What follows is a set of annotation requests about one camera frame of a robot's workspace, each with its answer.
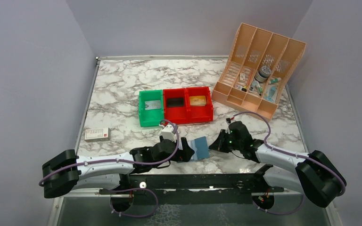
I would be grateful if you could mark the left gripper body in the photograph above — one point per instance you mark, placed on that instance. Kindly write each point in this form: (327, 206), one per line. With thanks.
(181, 156)

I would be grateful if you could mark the light blue packet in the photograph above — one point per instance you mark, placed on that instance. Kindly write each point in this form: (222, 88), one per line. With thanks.
(271, 93)

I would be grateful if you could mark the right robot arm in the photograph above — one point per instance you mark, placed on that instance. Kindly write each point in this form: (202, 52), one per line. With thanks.
(311, 174)

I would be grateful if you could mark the small white red box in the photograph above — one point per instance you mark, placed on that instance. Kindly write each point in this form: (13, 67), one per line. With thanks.
(99, 134)

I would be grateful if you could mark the round grey jar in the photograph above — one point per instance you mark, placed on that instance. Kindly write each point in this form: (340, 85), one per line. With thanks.
(263, 74)

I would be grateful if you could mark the middle red plastic bin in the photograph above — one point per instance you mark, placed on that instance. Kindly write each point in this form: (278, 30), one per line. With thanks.
(175, 107)

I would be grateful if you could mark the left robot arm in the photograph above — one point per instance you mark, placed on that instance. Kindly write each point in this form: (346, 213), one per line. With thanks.
(68, 171)

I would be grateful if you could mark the blue leather card holder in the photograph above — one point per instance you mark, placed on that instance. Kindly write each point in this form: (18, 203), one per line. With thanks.
(200, 148)

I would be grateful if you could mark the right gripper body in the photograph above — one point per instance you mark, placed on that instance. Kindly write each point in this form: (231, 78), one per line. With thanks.
(234, 144)

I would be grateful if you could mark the peach desk organizer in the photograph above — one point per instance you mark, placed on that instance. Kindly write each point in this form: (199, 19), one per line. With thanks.
(253, 48)

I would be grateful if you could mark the gold card in bin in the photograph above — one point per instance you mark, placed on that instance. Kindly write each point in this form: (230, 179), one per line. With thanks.
(197, 100)

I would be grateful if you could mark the red plastic bin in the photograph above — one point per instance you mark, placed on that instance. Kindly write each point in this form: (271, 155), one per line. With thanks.
(175, 107)
(200, 106)

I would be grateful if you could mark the right red plastic bin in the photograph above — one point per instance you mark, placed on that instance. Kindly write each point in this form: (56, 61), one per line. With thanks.
(200, 106)

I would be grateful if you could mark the black card in bin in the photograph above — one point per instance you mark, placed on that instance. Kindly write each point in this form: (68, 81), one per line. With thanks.
(175, 102)

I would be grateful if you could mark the green plastic bin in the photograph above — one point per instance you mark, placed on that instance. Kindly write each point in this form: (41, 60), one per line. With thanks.
(150, 118)

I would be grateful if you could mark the green tipped tube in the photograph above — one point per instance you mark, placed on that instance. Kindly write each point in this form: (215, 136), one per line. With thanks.
(274, 80)

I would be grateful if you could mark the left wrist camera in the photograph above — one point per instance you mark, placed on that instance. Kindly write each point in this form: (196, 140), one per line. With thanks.
(169, 132)

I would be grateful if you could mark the small items in organizer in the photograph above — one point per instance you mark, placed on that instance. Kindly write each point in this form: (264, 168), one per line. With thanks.
(249, 83)

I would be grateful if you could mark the silver card in bin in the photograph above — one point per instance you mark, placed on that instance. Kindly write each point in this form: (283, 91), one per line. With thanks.
(153, 104)

